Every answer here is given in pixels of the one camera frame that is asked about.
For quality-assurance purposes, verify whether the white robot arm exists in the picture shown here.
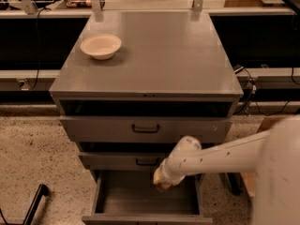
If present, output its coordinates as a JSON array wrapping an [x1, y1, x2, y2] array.
[[153, 115, 300, 225]]

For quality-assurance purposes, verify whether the bottom grey open drawer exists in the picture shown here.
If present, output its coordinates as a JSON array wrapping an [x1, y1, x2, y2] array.
[[82, 171, 214, 225]]

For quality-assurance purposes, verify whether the middle grey drawer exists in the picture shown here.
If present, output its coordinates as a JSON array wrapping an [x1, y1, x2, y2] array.
[[79, 152, 168, 172]]

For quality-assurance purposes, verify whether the grey metal drawer cabinet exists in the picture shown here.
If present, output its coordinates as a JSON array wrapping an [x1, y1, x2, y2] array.
[[49, 10, 245, 225]]

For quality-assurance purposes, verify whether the top grey drawer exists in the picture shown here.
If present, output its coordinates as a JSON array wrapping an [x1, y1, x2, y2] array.
[[60, 116, 232, 143]]

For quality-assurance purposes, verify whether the black table leg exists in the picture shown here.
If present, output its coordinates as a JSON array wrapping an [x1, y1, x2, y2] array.
[[226, 172, 241, 196]]

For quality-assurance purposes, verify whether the cardboard box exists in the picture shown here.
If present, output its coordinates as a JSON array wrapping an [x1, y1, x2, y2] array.
[[241, 117, 280, 200]]

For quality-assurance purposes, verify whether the black chair leg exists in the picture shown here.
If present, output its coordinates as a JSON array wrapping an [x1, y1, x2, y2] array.
[[22, 184, 49, 225]]

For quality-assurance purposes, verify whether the cable bundle right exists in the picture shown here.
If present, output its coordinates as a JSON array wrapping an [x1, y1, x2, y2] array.
[[233, 65, 292, 117]]

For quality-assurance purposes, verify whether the left metal bracket post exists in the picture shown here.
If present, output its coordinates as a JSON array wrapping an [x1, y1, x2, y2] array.
[[91, 0, 103, 23]]

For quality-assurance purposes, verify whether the black power cable left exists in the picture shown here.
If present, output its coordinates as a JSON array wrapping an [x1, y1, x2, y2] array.
[[30, 7, 48, 91]]

